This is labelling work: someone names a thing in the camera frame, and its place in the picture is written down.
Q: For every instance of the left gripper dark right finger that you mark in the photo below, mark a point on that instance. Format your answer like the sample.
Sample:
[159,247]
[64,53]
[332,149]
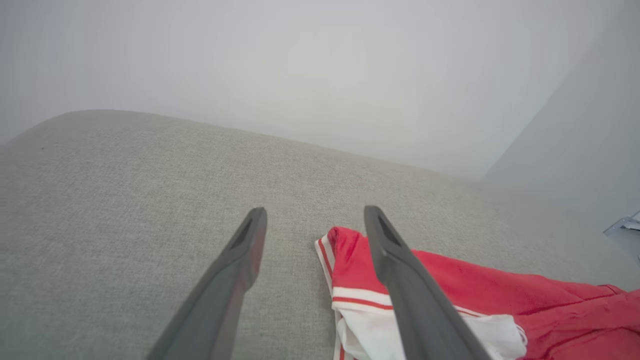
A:
[420,310]

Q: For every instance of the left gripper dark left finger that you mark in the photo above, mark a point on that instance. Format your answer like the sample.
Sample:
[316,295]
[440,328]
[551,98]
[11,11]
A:
[220,300]

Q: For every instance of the red and white basketball jersey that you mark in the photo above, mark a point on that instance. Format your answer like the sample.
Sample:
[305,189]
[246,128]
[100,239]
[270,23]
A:
[550,310]

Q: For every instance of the grey fabric sofa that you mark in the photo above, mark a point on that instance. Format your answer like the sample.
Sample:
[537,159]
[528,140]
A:
[125,200]

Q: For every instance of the grey metal fixture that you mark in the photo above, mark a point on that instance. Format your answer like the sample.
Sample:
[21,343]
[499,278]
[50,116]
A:
[627,232]

